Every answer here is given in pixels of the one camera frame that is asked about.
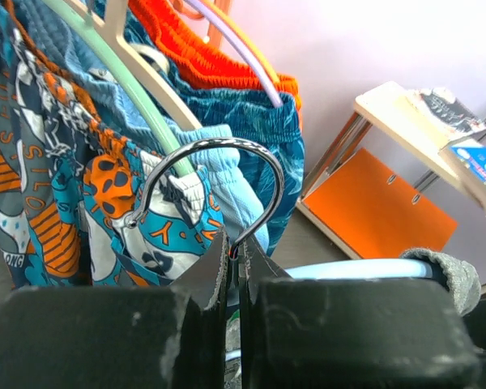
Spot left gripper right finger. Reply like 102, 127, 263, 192
238, 241, 481, 388

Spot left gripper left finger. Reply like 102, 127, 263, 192
0, 229, 228, 388

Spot light blue hanger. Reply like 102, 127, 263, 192
125, 137, 439, 280

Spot grey shorts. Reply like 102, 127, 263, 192
400, 248, 481, 316

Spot orange teal cartoon shorts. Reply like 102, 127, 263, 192
0, 3, 223, 289

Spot light blue shorts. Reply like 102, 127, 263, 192
64, 60, 264, 239

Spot dark teal patterned shorts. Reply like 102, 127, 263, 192
7, 0, 307, 256

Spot mint green hanger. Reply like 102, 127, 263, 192
45, 1, 179, 154

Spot beige hanger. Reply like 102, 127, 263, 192
66, 0, 202, 130

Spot lilac hanger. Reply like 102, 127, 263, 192
186, 1, 283, 108

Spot orange folder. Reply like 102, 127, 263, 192
301, 148, 458, 259

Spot white two-tier side table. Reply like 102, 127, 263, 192
295, 80, 486, 260

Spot floral cover book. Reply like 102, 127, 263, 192
405, 88, 486, 144

